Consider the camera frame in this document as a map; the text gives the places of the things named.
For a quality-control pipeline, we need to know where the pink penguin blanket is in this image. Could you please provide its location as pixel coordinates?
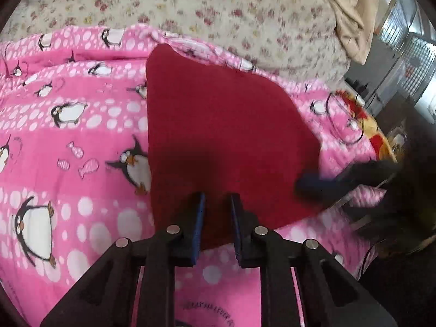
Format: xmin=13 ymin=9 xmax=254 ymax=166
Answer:
xmin=1 ymin=25 xmax=376 ymax=326

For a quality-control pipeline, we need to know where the dark red long-sleeve top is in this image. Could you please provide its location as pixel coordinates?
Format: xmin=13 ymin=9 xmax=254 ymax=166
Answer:
xmin=146 ymin=44 xmax=321 ymax=250

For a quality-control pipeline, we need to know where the beige curtain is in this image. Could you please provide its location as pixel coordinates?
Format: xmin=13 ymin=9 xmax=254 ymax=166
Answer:
xmin=328 ymin=0 xmax=379 ymax=65

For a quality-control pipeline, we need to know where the red yellow blanket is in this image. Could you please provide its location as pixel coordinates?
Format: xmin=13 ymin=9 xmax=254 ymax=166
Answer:
xmin=335 ymin=90 xmax=397 ymax=162

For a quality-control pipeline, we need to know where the black cable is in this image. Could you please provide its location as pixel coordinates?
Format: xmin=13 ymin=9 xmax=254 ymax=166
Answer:
xmin=324 ymin=92 xmax=367 ymax=146

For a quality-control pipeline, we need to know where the floral cream quilt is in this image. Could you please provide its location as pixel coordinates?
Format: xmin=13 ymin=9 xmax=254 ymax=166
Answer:
xmin=1 ymin=0 xmax=350 ymax=86

